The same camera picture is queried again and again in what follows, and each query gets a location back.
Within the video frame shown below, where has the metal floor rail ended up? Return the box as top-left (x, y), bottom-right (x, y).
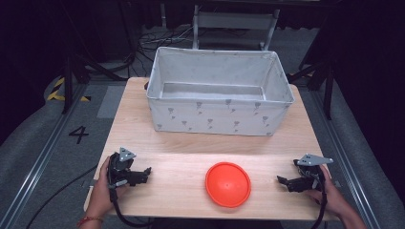
top-left (309, 89), bottom-right (383, 229)
top-left (0, 83), bottom-right (91, 229)

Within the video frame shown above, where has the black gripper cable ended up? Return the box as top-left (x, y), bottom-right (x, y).
top-left (108, 186), bottom-right (156, 229)
top-left (313, 166), bottom-right (330, 229)

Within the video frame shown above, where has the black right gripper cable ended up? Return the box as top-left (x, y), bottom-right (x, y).
top-left (313, 166), bottom-right (330, 229)

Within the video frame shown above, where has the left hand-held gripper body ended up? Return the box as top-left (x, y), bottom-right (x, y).
top-left (107, 146), bottom-right (145, 189)

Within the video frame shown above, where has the black floor cable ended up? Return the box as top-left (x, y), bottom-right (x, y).
top-left (33, 164), bottom-right (98, 229)

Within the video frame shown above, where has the person's left hand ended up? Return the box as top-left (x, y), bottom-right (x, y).
top-left (85, 156), bottom-right (129, 218)

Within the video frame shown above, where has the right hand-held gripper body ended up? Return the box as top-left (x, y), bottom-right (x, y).
top-left (293, 154), bottom-right (334, 193)

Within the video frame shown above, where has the grey metal chair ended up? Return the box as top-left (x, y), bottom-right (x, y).
top-left (191, 4), bottom-right (281, 52)

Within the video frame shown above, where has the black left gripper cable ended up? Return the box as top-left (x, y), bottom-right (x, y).
top-left (108, 186), bottom-right (156, 229)

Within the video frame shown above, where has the red string bracelet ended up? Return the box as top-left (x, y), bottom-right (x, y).
top-left (77, 216), bottom-right (105, 225)

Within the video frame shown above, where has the orange plastic bowl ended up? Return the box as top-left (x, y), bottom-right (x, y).
top-left (204, 161), bottom-right (252, 209)

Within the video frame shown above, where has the black tripod stand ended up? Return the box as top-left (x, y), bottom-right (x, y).
top-left (287, 47), bottom-right (336, 121)
top-left (58, 0), bottom-right (130, 115)

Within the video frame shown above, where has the person's right hand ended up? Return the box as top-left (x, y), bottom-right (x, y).
top-left (306, 164), bottom-right (348, 218)

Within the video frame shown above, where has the bundle of floor cables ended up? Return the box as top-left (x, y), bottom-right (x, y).
top-left (137, 26), bottom-right (195, 54)

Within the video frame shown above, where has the grey fabric storage box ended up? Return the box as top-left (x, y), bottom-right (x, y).
top-left (145, 46), bottom-right (296, 137)

